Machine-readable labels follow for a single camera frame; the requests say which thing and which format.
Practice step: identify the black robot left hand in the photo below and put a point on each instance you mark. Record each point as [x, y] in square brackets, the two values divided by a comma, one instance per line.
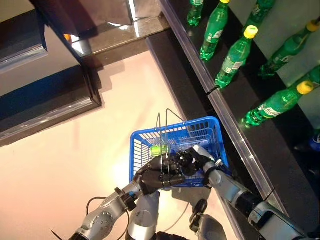
[155, 177]

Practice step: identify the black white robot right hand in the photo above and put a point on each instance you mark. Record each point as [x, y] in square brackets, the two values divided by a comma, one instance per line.
[202, 156]

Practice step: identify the blue plastic shopping basket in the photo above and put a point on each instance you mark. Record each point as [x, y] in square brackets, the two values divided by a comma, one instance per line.
[212, 140]

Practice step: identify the green soda bottle yellow cap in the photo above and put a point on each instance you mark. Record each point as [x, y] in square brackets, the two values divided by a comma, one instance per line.
[195, 15]
[235, 57]
[215, 30]
[312, 76]
[275, 105]

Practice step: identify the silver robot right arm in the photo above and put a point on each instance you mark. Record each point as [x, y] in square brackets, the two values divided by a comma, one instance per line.
[230, 187]

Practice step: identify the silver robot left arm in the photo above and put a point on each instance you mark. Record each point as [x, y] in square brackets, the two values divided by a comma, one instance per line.
[100, 222]

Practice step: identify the dark robot waist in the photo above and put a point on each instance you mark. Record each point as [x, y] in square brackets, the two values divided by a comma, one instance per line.
[167, 236]

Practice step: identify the silver robot right leg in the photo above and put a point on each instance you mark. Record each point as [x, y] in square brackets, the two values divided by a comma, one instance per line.
[212, 227]

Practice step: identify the black zip tie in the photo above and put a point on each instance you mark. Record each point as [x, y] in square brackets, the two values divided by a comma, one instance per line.
[56, 234]

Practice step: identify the dark display cabinet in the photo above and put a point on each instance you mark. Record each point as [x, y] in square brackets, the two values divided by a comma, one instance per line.
[50, 100]

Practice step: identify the glossy brown base ledge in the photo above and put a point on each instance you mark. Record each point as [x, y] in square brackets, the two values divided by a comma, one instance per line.
[112, 42]

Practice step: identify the chrome trim strip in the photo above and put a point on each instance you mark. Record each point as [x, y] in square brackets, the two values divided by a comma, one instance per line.
[131, 10]

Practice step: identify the small orange object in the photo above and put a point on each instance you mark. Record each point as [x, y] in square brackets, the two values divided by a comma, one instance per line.
[68, 38]

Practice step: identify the black shelf with clear rail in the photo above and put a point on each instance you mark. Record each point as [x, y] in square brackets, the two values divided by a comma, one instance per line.
[262, 150]

